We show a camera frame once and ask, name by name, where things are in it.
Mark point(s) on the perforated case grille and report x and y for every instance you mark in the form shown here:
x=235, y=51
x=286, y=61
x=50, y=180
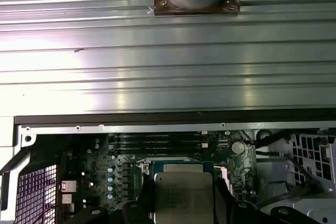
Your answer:
x=36, y=190

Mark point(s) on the CPU socket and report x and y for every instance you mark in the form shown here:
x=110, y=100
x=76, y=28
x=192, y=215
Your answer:
x=183, y=167

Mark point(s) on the green motherboard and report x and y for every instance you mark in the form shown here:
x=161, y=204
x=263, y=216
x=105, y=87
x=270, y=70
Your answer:
x=86, y=161

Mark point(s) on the black PC case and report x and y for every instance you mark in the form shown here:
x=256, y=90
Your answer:
x=157, y=129

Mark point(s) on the silver port block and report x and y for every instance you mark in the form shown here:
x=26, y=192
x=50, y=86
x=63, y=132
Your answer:
x=68, y=185
x=69, y=199

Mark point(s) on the silver perforated drive cage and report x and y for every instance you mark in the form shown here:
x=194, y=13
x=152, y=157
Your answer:
x=327, y=155

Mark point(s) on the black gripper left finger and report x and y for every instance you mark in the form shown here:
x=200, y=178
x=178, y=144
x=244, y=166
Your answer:
x=147, y=208

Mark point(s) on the silver CPU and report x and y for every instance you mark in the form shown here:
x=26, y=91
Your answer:
x=183, y=197

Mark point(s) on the black RAM slot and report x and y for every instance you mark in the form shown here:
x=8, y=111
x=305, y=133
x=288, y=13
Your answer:
x=157, y=136
x=157, y=146
x=157, y=141
x=157, y=153

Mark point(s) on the round coin cell battery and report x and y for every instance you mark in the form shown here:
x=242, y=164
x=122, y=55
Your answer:
x=237, y=147

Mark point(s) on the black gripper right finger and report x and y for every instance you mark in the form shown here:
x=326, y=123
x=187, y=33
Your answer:
x=223, y=208

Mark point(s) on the small silver capacitor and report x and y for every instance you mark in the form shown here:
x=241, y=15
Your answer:
x=111, y=187
x=111, y=178
x=111, y=169
x=111, y=196

